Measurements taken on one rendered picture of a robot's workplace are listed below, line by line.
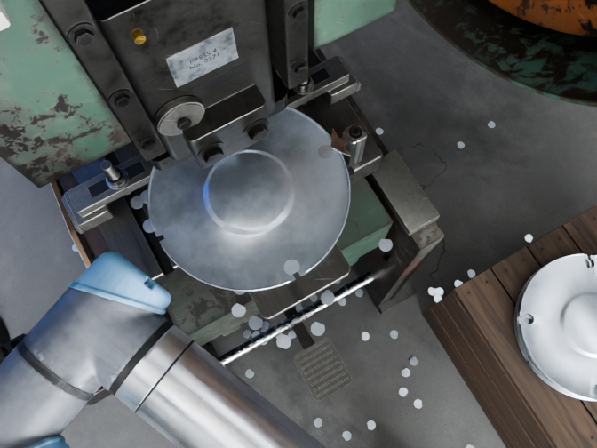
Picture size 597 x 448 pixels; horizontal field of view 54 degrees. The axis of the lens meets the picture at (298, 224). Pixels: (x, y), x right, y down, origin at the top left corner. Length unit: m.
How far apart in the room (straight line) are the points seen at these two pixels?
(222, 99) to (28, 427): 0.39
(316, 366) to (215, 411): 0.93
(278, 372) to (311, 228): 0.80
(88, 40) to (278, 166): 0.44
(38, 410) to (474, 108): 1.56
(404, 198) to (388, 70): 0.91
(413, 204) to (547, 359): 0.46
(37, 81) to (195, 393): 0.26
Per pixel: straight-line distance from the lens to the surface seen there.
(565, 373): 1.28
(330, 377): 1.42
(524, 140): 1.85
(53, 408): 0.52
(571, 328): 1.29
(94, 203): 0.91
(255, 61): 0.65
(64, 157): 0.56
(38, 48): 0.45
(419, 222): 0.98
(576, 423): 1.33
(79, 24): 0.45
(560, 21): 0.67
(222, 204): 0.83
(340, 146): 0.86
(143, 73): 0.58
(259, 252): 0.81
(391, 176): 1.00
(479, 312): 1.28
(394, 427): 1.58
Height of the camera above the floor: 1.56
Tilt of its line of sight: 73 degrees down
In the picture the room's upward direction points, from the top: 2 degrees counter-clockwise
